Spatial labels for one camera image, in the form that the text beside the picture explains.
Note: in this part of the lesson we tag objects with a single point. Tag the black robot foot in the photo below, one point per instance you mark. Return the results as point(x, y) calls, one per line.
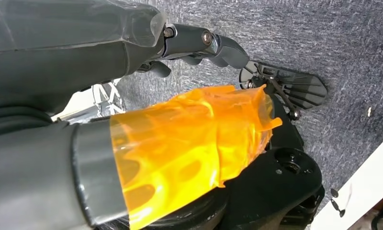
point(305, 90)

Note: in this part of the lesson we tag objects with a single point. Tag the small paper scrap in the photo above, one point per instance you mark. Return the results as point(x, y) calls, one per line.
point(369, 111)

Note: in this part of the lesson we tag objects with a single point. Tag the white desk side panel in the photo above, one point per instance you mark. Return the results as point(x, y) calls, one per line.
point(359, 190)

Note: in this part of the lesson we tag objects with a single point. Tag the ribbed grey left arm sleeve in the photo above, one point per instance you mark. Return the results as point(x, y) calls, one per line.
point(17, 122)

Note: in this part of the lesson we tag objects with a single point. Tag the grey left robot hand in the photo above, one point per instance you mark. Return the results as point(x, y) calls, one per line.
point(52, 57)

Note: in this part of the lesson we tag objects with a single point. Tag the orange tape wrap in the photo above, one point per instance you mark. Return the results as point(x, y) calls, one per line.
point(185, 143)

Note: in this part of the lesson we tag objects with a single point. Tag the white object with marks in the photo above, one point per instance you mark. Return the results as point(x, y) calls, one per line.
point(80, 104)

